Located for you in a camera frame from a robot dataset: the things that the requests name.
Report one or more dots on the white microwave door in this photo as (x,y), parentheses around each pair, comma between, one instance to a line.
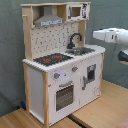
(77,11)

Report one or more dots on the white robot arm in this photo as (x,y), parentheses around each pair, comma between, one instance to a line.
(115,35)

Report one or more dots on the grey red knob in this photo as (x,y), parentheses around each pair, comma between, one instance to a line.
(74,69)
(56,75)

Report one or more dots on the grey range hood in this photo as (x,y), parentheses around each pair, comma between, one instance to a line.
(48,18)

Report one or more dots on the oven door with window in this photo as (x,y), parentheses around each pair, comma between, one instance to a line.
(63,99)

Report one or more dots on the left grey red knob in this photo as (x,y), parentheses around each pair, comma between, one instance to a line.
(56,75)

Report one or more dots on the black stovetop red burners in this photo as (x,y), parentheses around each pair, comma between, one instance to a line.
(52,59)

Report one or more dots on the metal sink basin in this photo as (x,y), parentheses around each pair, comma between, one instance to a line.
(79,51)

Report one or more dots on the right grey red knob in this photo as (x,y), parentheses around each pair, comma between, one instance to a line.
(74,69)

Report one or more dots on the wooden toy kitchen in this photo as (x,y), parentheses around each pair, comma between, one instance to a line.
(45,40)

